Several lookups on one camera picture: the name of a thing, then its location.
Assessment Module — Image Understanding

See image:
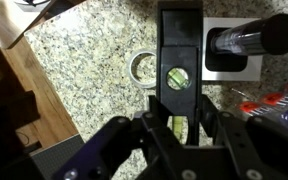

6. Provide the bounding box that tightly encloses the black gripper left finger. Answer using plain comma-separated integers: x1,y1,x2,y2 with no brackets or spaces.
52,94,198,180

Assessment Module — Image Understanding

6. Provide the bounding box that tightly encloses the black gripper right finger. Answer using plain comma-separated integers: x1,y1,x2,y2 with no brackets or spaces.
200,94,288,180

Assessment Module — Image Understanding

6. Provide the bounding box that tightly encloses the dark bottle with black cap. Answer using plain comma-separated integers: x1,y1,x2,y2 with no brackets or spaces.
210,13,288,56

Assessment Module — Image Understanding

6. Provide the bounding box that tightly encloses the pack of water bottles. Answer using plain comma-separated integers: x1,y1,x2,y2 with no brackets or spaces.
230,56,288,134

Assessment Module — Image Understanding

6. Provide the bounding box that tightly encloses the white tape roll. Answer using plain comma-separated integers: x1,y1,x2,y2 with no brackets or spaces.
127,49,158,90

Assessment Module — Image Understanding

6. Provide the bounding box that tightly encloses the grey textured panel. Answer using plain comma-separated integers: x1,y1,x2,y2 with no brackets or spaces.
28,133,85,180

